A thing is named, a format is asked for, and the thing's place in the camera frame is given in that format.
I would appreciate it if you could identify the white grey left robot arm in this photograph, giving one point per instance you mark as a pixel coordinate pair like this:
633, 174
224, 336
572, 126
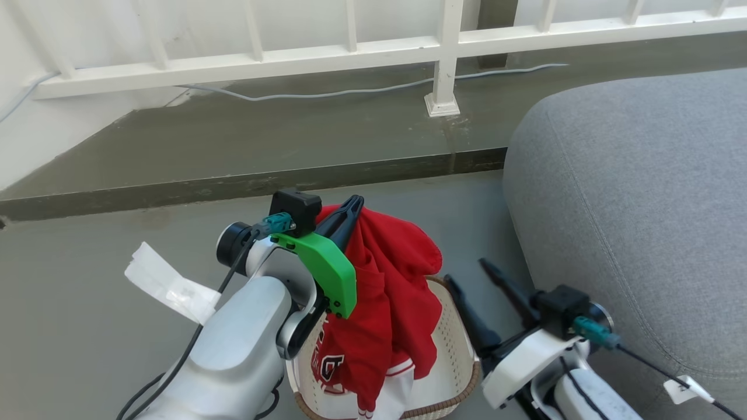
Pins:
233, 350

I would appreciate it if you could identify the white railing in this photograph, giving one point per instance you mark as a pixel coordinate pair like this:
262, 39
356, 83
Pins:
233, 61

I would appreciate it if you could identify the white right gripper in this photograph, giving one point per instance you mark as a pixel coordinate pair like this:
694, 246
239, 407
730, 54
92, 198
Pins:
519, 367

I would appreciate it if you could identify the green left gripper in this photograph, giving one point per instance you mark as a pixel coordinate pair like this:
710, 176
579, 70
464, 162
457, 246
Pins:
332, 274

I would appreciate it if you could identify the grey fabric sofa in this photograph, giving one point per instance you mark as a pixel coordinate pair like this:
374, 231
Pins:
642, 204

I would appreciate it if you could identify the dark post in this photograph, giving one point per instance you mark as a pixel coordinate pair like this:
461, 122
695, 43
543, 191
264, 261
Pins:
496, 17

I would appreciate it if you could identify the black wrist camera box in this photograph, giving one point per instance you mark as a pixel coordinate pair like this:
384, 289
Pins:
295, 210
560, 309

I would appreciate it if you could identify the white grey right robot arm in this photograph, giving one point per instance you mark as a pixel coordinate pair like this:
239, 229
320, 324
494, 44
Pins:
589, 396

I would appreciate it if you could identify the red and white jersey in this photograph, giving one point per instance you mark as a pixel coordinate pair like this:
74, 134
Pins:
385, 291

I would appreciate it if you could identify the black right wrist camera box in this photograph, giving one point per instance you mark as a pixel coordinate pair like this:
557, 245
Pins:
560, 309

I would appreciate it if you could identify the white laundry basket brown rim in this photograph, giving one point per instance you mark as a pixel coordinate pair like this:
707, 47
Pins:
449, 350

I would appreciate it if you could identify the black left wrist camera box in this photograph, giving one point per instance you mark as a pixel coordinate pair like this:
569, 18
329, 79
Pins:
295, 210

